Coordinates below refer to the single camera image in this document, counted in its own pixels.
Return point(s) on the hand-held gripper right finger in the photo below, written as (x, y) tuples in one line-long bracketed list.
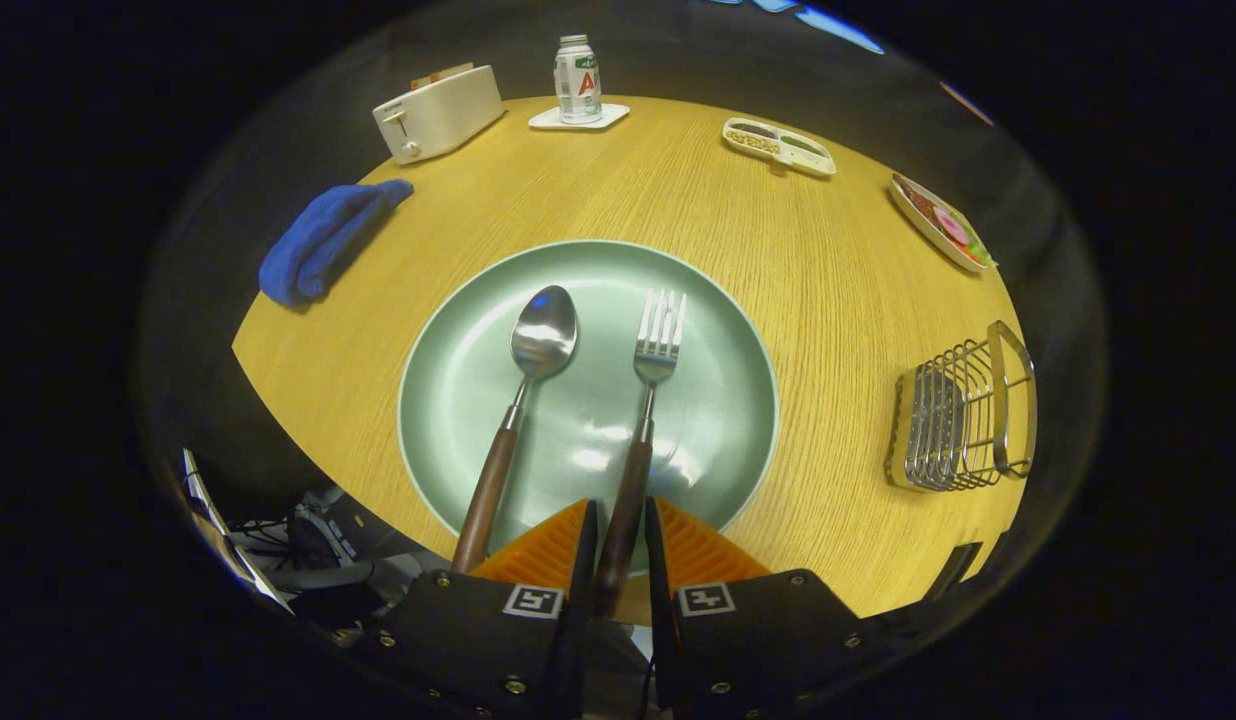
[(658, 570)]

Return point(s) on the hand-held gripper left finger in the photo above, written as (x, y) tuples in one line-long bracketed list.
[(585, 560)]

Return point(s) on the pale green plate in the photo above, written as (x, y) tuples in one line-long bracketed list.
[(588, 400)]

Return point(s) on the blue folded cloth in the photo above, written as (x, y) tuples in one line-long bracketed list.
[(323, 240)]

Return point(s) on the white plate of food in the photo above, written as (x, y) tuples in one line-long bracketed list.
[(918, 225)]

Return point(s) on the white divided dish with beans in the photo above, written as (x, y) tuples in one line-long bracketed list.
[(778, 147)]

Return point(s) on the white square coaster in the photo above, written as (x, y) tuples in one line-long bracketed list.
[(553, 119)]

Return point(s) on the red tomato slice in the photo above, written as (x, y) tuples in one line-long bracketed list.
[(973, 254)]

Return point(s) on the brown meat piece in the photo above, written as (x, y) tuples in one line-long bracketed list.
[(916, 200)]

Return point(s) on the pink ham slice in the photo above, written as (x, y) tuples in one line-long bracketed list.
[(951, 226)]

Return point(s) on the green lettuce leaf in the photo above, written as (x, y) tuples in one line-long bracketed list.
[(986, 255)]

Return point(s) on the white toaster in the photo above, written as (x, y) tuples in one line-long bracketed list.
[(443, 110)]

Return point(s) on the white bottle green label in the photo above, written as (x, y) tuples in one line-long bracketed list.
[(578, 80)]

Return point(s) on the brown toast slice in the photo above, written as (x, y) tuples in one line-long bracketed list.
[(425, 77), (456, 70)]

